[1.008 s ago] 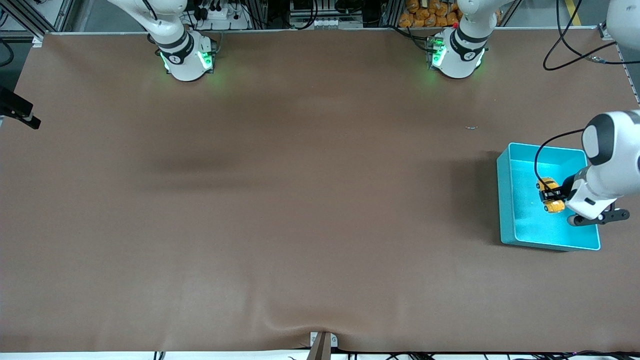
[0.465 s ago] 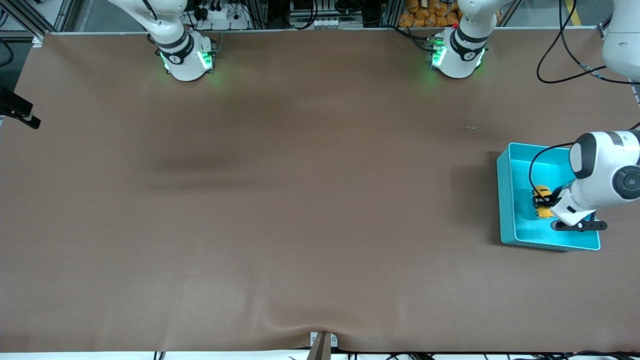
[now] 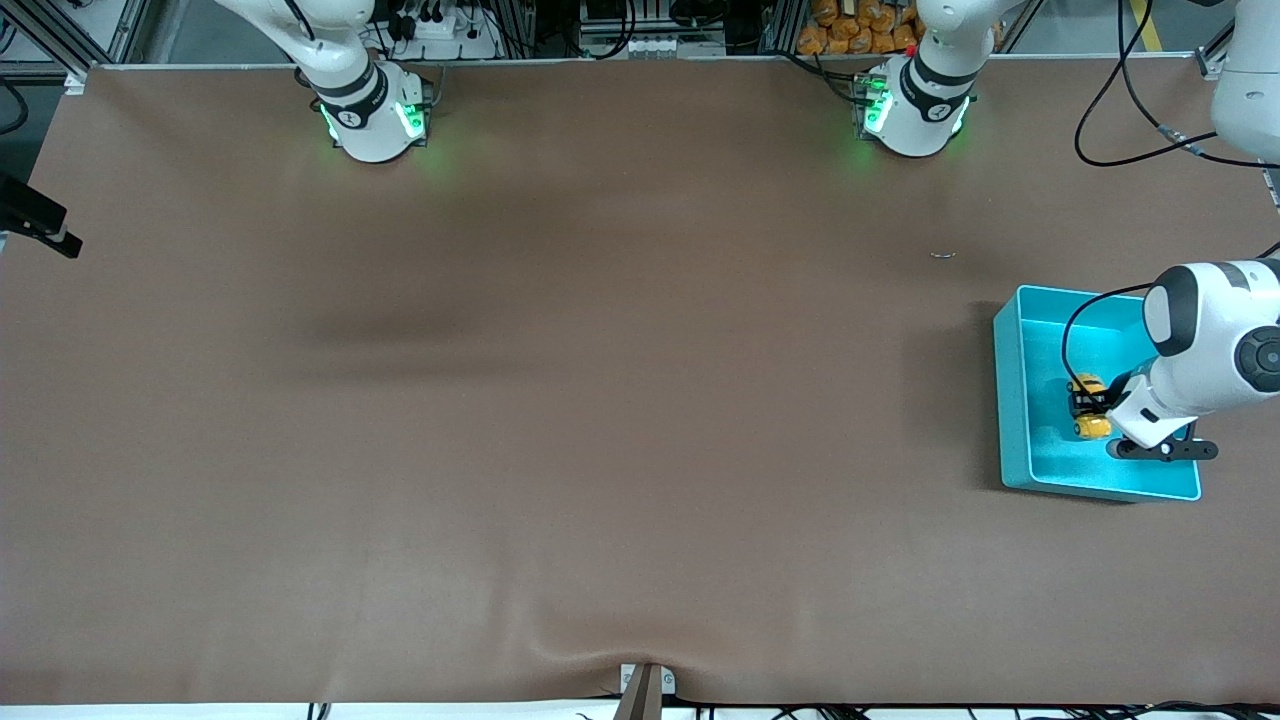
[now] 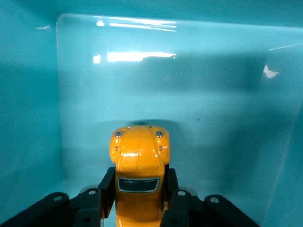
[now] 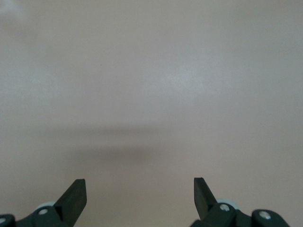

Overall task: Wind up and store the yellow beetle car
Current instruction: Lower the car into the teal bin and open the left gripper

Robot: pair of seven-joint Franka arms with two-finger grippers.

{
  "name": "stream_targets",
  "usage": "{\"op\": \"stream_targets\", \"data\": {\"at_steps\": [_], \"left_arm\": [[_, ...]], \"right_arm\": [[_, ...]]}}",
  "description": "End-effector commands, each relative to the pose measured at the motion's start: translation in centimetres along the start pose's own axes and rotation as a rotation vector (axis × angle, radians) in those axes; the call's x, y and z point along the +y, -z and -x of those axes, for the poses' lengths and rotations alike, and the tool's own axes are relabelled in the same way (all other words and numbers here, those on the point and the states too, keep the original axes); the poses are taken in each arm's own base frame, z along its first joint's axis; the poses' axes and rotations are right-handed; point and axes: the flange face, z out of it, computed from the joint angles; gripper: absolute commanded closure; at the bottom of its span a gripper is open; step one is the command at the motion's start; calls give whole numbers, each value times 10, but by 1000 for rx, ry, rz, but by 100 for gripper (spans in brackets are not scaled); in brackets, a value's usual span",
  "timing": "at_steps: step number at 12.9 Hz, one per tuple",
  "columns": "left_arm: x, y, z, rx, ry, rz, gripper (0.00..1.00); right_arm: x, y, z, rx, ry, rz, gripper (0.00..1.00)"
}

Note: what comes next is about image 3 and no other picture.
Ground yellow beetle toy car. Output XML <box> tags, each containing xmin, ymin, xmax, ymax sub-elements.
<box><xmin>1066</xmin><ymin>374</ymin><xmax>1113</xmax><ymax>440</ymax></box>

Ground teal plastic bin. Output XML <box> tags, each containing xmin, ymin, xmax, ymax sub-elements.
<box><xmin>992</xmin><ymin>285</ymin><xmax>1202</xmax><ymax>503</ymax></box>

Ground orange snack bags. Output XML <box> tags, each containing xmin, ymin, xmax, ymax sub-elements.
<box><xmin>797</xmin><ymin>0</ymin><xmax>926</xmax><ymax>56</ymax></box>

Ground white power strip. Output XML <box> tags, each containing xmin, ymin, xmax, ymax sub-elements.
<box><xmin>385</xmin><ymin>8</ymin><xmax>501</xmax><ymax>61</ymax></box>

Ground brown table mat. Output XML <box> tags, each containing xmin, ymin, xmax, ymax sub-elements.
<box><xmin>0</xmin><ymin>55</ymin><xmax>1280</xmax><ymax>706</ymax></box>

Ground aluminium frame profile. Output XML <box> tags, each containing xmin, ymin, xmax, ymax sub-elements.
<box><xmin>0</xmin><ymin>0</ymin><xmax>141</xmax><ymax>81</ymax></box>

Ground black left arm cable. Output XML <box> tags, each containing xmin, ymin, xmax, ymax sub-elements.
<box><xmin>1061</xmin><ymin>0</ymin><xmax>1280</xmax><ymax>396</ymax></box>

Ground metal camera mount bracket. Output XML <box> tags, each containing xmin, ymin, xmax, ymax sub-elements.
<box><xmin>618</xmin><ymin>662</ymin><xmax>676</xmax><ymax>720</ymax></box>

